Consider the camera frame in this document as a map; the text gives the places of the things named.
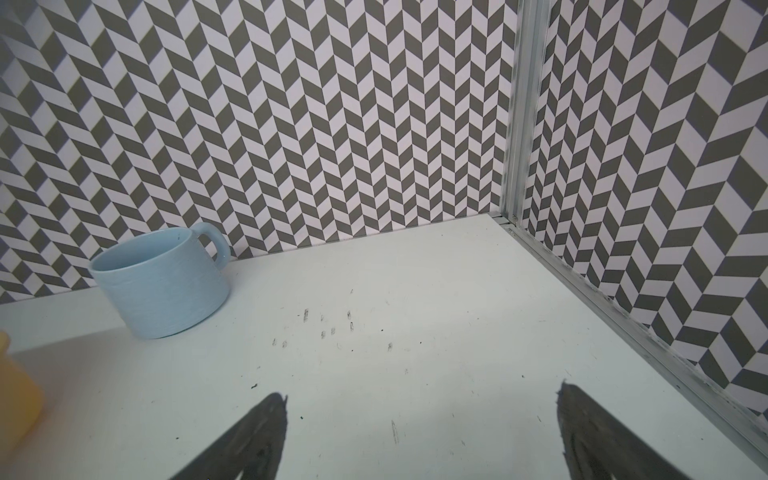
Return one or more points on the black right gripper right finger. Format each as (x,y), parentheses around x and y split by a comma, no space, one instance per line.
(599,446)

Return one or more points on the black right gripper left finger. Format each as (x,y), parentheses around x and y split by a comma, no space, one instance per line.
(250,449)

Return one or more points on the yellow plastic storage tray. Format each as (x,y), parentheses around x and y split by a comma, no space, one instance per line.
(21,401)

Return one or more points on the light blue ceramic mug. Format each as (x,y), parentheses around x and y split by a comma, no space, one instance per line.
(167,281)

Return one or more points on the aluminium corner frame post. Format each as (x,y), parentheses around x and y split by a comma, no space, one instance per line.
(529,52)

